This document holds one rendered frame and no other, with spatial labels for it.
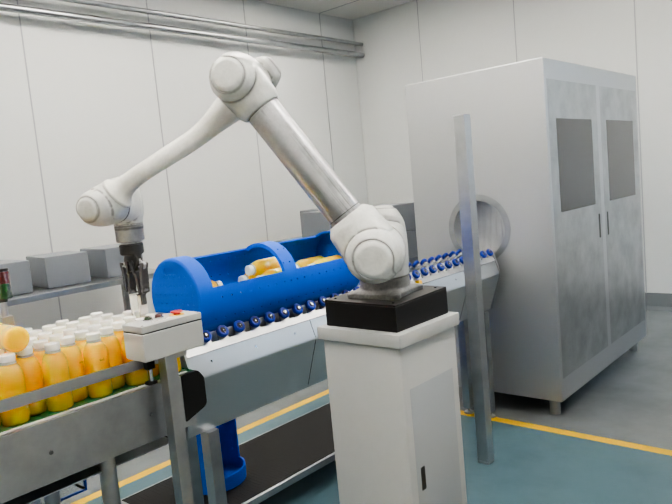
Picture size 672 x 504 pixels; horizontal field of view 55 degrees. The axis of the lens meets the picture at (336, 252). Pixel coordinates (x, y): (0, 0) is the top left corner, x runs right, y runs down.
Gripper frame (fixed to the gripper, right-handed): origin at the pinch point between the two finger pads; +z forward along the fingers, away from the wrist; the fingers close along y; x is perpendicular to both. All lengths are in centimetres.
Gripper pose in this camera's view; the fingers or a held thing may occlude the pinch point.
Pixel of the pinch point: (138, 304)
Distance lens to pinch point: 218.7
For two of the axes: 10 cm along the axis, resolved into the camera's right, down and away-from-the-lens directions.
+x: -6.6, 1.4, -7.4
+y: -7.5, 0.0, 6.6
